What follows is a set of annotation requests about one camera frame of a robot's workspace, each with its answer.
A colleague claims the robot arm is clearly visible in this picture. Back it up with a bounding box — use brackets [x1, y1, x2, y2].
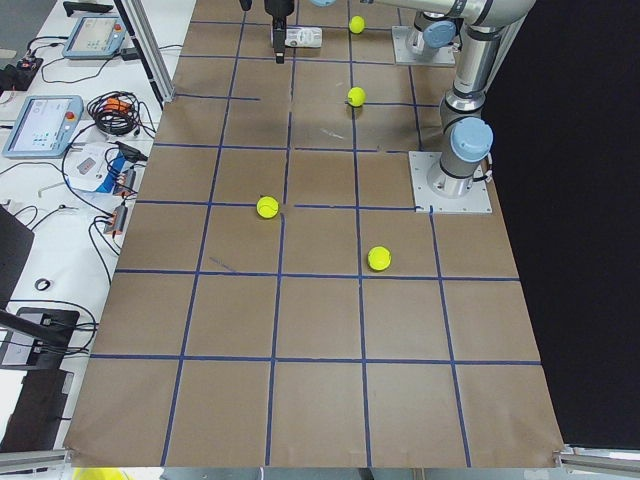
[388, 0, 535, 199]
[264, 0, 460, 67]

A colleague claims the black power adapter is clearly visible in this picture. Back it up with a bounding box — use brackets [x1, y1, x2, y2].
[119, 47, 140, 61]

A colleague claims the clear tennis ball can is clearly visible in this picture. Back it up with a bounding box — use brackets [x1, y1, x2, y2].
[282, 26, 323, 51]

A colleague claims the centre tennis ball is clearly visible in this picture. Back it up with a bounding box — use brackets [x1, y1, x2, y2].
[347, 86, 367, 108]

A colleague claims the near teach pendant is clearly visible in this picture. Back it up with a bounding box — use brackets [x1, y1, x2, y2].
[2, 95, 84, 159]

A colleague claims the aluminium corner rail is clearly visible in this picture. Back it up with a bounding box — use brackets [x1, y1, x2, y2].
[1, 448, 75, 474]
[553, 445, 640, 478]

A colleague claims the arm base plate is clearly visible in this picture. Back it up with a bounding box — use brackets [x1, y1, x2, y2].
[408, 151, 493, 215]
[391, 26, 455, 67]

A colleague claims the tennis ball by base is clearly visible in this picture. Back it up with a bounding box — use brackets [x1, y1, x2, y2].
[367, 245, 392, 272]
[348, 15, 366, 35]

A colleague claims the aluminium corner rail right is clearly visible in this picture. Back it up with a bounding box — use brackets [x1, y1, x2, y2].
[553, 445, 640, 478]

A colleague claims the orange grey connector block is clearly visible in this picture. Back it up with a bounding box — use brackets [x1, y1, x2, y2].
[103, 204, 129, 237]

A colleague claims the black controller box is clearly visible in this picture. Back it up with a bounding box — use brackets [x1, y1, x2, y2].
[1, 57, 43, 92]

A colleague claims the teach pendant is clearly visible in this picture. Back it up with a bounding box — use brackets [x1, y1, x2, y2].
[62, 14, 126, 60]
[2, 95, 84, 159]

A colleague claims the coiled black cable bundle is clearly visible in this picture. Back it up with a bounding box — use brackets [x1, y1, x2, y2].
[86, 90, 157, 138]

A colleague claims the aluminium frame post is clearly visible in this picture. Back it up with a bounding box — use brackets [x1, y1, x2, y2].
[114, 0, 175, 109]

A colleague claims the white blue box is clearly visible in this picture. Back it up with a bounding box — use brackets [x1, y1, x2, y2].
[63, 142, 125, 194]

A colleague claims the tennis ball near front edge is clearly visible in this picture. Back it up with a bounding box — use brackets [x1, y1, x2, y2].
[256, 196, 280, 219]

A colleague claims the aluminium corner rail left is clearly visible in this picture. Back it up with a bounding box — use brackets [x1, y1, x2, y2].
[1, 448, 75, 474]

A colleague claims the brown paper table cover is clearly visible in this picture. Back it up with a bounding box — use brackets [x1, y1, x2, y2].
[65, 1, 563, 468]

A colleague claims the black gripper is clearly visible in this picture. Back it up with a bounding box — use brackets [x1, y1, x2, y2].
[264, 0, 294, 64]

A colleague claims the black laptop corner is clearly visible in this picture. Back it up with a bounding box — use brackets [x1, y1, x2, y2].
[0, 207, 34, 309]

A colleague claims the far teach pendant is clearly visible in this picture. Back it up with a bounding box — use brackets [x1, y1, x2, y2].
[62, 14, 126, 60]

